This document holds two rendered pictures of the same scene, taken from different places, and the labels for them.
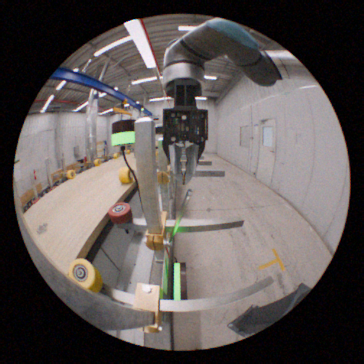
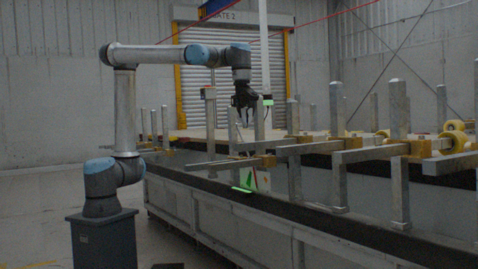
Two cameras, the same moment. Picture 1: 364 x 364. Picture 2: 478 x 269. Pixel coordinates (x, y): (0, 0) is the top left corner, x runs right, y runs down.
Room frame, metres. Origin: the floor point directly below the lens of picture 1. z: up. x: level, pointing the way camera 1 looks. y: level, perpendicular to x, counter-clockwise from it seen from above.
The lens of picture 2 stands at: (1.77, -0.89, 1.08)
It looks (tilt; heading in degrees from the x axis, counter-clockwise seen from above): 3 degrees down; 151
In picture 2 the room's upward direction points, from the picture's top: 3 degrees counter-clockwise
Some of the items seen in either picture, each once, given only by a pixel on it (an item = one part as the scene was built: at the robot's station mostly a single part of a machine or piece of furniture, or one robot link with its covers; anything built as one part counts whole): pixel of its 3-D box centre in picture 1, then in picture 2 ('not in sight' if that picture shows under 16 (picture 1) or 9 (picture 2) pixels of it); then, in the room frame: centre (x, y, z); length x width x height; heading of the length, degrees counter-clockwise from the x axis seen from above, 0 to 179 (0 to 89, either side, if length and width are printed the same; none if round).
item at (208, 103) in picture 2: not in sight; (210, 139); (-0.28, 0.06, 0.93); 0.05 x 0.05 x 0.45; 1
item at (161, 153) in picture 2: not in sight; (159, 153); (-0.98, -0.03, 0.80); 0.44 x 0.03 x 0.04; 91
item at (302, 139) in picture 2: (164, 174); (297, 140); (0.50, 0.08, 0.95); 0.14 x 0.06 x 0.05; 1
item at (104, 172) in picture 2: not in sight; (101, 175); (-0.30, -0.54, 0.79); 0.17 x 0.15 x 0.18; 123
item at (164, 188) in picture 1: (165, 191); (294, 159); (0.48, 0.08, 0.87); 0.04 x 0.04 x 0.48; 1
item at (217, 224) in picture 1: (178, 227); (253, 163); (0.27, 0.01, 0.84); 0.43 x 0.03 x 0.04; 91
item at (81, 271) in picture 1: (93, 282); not in sight; (0.01, 0.19, 0.85); 0.08 x 0.08 x 0.11
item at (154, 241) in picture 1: (157, 230); (264, 160); (0.25, 0.08, 0.85); 0.14 x 0.06 x 0.05; 1
